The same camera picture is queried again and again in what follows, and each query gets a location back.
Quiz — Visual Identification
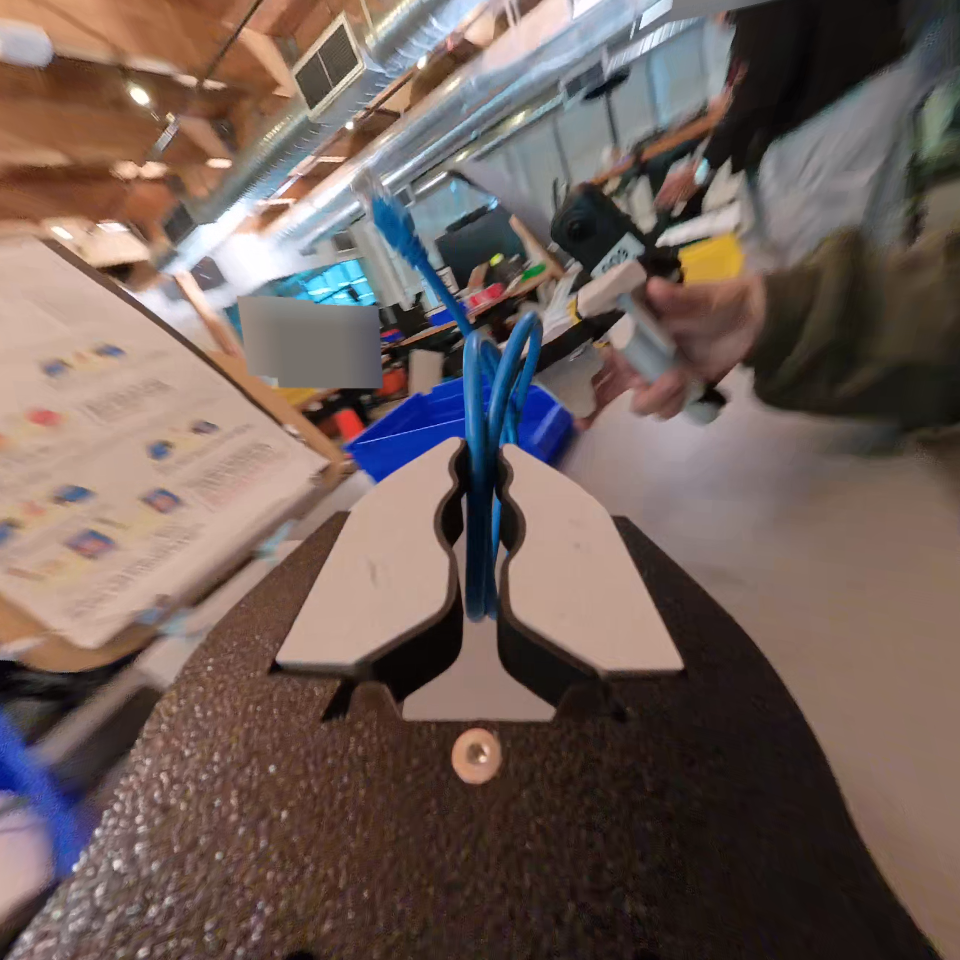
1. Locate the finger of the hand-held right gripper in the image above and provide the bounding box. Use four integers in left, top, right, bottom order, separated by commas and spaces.
576, 262, 649, 319

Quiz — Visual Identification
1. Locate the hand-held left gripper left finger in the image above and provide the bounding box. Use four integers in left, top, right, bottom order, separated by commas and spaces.
274, 437, 465, 684

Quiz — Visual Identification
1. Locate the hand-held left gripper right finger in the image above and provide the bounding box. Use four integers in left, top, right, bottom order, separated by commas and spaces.
496, 444, 687, 695

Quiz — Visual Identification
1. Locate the blue network cable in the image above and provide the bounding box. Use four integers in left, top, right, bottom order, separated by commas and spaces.
371, 191, 545, 624

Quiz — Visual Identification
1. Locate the blue divided plastic bin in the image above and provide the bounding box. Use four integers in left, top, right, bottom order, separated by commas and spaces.
343, 373, 577, 483

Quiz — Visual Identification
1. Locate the person's right forearm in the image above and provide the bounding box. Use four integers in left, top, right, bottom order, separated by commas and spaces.
746, 225, 960, 451

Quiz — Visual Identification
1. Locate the person's right hand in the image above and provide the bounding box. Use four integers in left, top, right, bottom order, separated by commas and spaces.
592, 273, 766, 421

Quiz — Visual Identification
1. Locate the yellow plastic bin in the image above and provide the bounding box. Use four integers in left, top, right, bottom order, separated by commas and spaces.
678, 232, 745, 285

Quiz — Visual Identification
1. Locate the grey display board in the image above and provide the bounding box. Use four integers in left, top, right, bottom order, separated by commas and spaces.
448, 168, 567, 280

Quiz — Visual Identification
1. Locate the black monitor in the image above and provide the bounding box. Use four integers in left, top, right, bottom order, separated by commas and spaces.
435, 206, 526, 286

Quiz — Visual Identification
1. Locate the instruction sheet board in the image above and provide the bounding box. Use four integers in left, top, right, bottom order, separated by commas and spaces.
0, 236, 354, 672

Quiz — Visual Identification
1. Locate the ceiling vent grille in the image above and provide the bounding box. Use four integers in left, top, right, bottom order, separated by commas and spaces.
291, 13, 370, 123

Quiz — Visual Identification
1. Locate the white ceiling device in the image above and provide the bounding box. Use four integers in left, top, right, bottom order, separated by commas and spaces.
0, 21, 55, 69

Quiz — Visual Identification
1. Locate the silver ventilation duct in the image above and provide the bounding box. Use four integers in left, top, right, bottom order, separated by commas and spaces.
161, 0, 654, 260

